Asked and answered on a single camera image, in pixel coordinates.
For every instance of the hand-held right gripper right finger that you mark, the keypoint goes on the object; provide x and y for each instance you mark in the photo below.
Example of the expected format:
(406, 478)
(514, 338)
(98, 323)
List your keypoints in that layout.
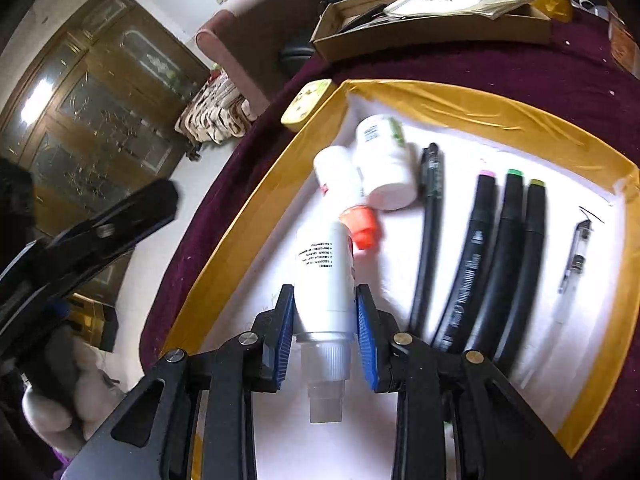
(372, 345)

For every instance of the white bottle orange cap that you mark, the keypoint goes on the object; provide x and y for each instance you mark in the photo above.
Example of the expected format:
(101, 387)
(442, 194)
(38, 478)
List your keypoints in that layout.
(345, 185)

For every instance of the black marker green cap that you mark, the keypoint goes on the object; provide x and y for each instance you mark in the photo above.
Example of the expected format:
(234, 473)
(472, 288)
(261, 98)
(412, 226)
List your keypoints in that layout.
(500, 260)

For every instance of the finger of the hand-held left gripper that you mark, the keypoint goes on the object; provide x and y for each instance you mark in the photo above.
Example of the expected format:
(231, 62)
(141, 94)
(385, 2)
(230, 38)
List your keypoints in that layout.
(130, 215)
(30, 295)

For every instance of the clear plastic pen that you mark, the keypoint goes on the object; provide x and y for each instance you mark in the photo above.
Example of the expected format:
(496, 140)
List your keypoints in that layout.
(575, 260)

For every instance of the gold foil packet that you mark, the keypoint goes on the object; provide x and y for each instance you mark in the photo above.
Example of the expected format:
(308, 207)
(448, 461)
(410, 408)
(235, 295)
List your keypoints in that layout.
(547, 0)

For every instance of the wooden glass door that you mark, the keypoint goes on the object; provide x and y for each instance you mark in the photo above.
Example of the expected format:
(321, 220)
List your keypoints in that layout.
(100, 110)

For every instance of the small yellow green box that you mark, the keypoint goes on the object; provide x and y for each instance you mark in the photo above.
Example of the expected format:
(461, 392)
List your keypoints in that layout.
(305, 102)

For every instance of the white spray bottle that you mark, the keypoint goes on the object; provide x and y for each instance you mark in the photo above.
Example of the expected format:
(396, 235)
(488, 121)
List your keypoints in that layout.
(325, 280)

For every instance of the clear pink plastic container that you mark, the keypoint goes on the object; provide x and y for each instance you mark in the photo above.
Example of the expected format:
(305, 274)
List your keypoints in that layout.
(624, 45)

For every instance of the black marker olive cap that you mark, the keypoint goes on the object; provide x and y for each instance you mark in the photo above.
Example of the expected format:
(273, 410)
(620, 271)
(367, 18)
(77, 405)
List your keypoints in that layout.
(527, 260)

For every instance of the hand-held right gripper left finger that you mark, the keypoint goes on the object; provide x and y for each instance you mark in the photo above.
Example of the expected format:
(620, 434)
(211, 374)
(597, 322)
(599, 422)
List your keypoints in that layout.
(277, 340)

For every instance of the stack of patterned bags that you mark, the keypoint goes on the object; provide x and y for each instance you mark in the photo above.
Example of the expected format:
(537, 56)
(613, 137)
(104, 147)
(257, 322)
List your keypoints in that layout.
(215, 110)

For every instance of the black gel pen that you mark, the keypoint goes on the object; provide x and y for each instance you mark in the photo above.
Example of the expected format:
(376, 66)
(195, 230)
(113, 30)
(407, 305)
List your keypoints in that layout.
(430, 220)

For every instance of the yellow lined storage box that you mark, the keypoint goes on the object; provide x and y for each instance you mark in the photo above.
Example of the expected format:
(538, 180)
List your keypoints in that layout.
(450, 105)

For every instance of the maroon chair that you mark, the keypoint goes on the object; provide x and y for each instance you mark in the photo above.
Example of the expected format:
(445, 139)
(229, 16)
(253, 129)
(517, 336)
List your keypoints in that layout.
(250, 35)

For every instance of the black marker pink cap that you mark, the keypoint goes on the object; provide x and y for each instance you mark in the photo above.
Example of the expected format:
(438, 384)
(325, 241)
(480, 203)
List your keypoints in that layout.
(470, 260)

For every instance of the cardboard box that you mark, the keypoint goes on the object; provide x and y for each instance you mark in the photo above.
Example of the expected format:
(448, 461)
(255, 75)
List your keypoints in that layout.
(430, 35)

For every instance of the white bottle green label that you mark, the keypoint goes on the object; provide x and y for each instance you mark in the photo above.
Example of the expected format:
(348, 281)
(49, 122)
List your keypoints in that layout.
(385, 160)

